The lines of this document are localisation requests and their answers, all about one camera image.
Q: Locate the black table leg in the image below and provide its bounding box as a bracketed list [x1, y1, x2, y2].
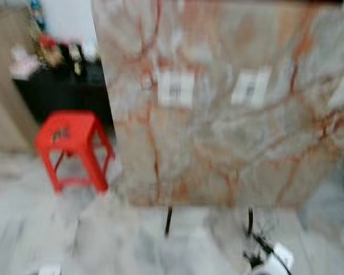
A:
[247, 207, 255, 237]
[164, 205, 174, 237]

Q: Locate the red veined marble table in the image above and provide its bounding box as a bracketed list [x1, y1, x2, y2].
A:
[92, 0, 344, 238]

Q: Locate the white card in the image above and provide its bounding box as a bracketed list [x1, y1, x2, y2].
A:
[158, 70, 196, 108]

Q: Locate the light wood cabinet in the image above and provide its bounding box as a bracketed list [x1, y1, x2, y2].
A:
[0, 9, 41, 152]

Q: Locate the red plastic stool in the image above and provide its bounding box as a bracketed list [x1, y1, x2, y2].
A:
[34, 110, 116, 194]

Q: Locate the pink white tissue pack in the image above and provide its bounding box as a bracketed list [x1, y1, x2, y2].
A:
[10, 46, 41, 80]

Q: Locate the black tv console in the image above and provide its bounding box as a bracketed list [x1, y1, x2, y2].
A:
[13, 57, 115, 128]

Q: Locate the red lid snack jar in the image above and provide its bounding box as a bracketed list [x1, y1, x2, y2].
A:
[37, 33, 64, 67]

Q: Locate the black mouse plush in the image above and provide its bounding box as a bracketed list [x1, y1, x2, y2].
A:
[68, 43, 84, 62]

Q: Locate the white duck plush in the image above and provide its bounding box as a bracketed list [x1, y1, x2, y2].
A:
[83, 39, 99, 61]

